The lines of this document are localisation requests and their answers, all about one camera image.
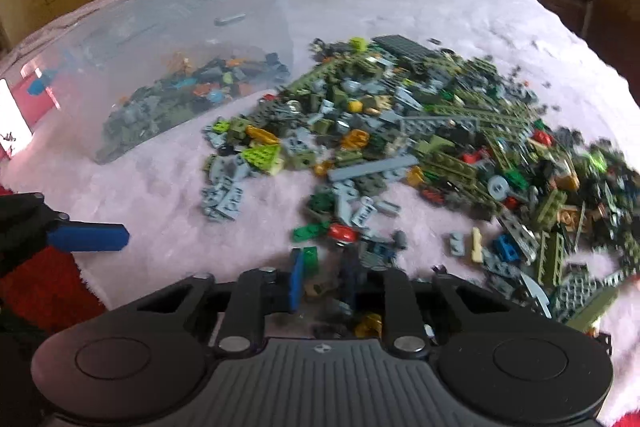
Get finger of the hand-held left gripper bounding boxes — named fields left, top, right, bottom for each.
left=0, top=193, right=130, bottom=279

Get clear plastic storage bin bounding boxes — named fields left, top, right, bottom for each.
left=0, top=0, right=295, bottom=165

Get wooden cabinet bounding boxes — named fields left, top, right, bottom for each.
left=594, top=0, right=640, bottom=75

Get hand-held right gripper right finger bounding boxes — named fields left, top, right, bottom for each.
left=340, top=251, right=507, bottom=355

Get red and white box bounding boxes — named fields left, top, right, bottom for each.
left=0, top=63, right=63, bottom=158

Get red rug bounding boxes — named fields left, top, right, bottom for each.
left=0, top=184, right=108, bottom=335

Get small heap of toy bricks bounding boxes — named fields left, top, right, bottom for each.
left=96, top=52, right=292, bottom=164

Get large pile of toy bricks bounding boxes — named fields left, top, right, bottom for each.
left=201, top=35, right=640, bottom=340

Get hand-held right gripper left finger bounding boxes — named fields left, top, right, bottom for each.
left=135, top=248, right=307, bottom=355

